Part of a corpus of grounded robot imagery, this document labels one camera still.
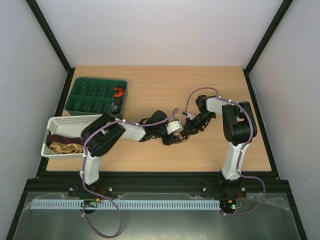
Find paisley patterned necktie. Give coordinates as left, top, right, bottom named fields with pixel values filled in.
left=173, top=132, right=189, bottom=144

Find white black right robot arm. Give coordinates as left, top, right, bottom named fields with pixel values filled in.
left=190, top=95, right=258, bottom=196

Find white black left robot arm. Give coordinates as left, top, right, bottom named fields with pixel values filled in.
left=79, top=109, right=196, bottom=185

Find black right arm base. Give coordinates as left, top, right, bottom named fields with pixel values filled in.
left=201, top=175, right=246, bottom=199

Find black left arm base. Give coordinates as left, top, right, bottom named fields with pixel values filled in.
left=68, top=179, right=114, bottom=199

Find dark blue rolled tie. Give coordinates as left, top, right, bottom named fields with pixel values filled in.
left=110, top=98, right=123, bottom=115

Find orange rolled tie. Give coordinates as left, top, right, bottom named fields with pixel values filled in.
left=114, top=87, right=126, bottom=99

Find green compartment organizer tray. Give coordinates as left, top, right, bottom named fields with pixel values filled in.
left=64, top=77, right=129, bottom=119

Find white perforated plastic basket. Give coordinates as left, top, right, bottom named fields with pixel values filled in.
left=41, top=114, right=101, bottom=160

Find tan patterned tie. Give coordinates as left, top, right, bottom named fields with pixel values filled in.
left=49, top=142, right=84, bottom=154

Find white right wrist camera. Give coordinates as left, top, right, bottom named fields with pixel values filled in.
left=182, top=112, right=196, bottom=120

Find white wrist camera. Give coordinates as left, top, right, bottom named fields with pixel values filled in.
left=166, top=120, right=184, bottom=134
left=182, top=112, right=196, bottom=120

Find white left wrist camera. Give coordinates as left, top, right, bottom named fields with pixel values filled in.
left=166, top=120, right=184, bottom=134

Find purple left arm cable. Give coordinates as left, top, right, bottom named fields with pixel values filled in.
left=81, top=107, right=180, bottom=238

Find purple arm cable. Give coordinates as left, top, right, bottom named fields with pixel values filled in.
left=81, top=107, right=180, bottom=238
left=184, top=87, right=266, bottom=217

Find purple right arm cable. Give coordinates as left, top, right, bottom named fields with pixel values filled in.
left=184, top=87, right=266, bottom=217

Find black aluminium frame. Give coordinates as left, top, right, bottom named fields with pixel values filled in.
left=6, top=0, right=307, bottom=240

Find light blue slotted cable duct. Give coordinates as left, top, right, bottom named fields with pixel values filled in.
left=30, top=199, right=221, bottom=211

